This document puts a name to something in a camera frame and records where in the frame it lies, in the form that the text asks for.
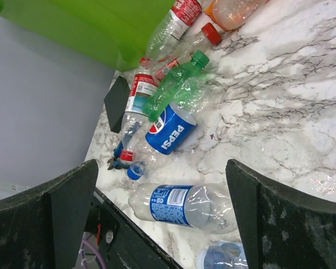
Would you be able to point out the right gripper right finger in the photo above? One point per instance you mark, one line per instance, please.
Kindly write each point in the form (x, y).
(281, 227)

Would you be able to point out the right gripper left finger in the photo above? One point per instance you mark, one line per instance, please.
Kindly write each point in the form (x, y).
(43, 226)

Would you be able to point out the blue label water bottle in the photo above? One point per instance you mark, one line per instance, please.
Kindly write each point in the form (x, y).
(207, 207)

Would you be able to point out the crushed orange label bottle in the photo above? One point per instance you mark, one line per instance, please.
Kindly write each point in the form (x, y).
(231, 14)

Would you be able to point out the green plastic bin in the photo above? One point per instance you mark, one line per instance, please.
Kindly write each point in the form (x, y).
(115, 33)

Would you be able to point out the clear crushed water bottle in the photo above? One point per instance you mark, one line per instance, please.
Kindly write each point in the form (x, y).
(222, 255)

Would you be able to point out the black foam block left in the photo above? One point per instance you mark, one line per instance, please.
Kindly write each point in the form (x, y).
(115, 103)

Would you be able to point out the pepsi bottle centre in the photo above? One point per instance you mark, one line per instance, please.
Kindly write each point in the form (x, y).
(175, 114)

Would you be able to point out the red white label bottle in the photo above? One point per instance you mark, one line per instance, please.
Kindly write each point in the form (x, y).
(143, 87)

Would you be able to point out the green plastic bottle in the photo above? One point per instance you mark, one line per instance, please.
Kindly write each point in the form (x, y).
(173, 87)

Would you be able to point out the small red label bottle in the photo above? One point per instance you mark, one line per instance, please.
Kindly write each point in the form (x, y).
(206, 38)

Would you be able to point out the red label clear bottle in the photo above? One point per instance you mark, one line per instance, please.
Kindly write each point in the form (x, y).
(167, 34)

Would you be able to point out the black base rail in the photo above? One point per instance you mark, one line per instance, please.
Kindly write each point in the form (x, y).
(119, 242)

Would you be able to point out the blue handled pliers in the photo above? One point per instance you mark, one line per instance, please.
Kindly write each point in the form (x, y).
(122, 157)

